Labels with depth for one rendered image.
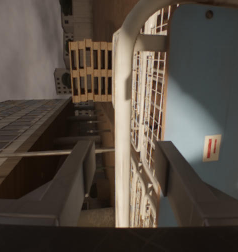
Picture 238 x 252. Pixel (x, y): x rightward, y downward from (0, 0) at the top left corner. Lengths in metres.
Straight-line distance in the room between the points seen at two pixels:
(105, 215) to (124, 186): 5.80
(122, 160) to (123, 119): 0.06
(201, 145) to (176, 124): 0.05
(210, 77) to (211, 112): 0.05
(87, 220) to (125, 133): 5.84
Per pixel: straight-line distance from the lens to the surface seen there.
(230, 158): 0.32
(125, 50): 0.23
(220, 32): 0.28
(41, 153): 5.63
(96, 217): 6.05
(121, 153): 0.25
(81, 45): 3.93
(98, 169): 6.73
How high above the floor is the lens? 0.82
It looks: 9 degrees down
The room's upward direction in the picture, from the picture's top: 92 degrees counter-clockwise
